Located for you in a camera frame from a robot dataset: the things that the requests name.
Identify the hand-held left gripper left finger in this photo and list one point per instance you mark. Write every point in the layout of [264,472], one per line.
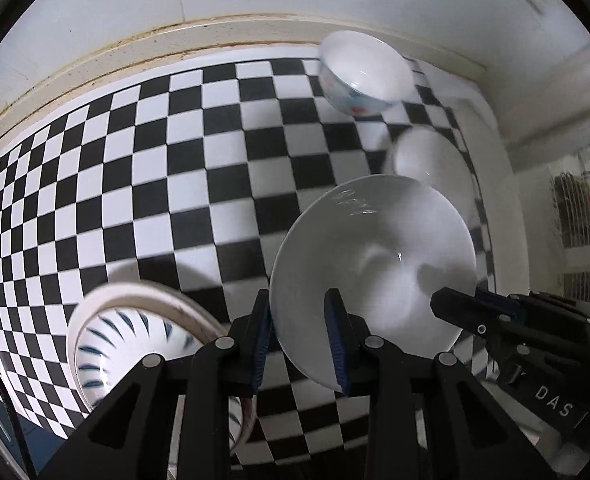
[262,340]

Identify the striped blue white plate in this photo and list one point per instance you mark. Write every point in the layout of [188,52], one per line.
[125,294]

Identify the wide white bowl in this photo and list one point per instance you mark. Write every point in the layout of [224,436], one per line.
[385,260]

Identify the black and white checkered mat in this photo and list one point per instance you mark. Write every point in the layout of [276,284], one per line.
[125,160]

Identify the white bowl with painted pattern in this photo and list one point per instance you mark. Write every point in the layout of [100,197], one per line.
[365,65]

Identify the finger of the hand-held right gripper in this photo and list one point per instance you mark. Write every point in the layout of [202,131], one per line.
[470,312]

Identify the deep white bowl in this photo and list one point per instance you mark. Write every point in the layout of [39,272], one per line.
[435,160]

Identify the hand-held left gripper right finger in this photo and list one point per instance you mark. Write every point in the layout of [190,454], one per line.
[336,340]

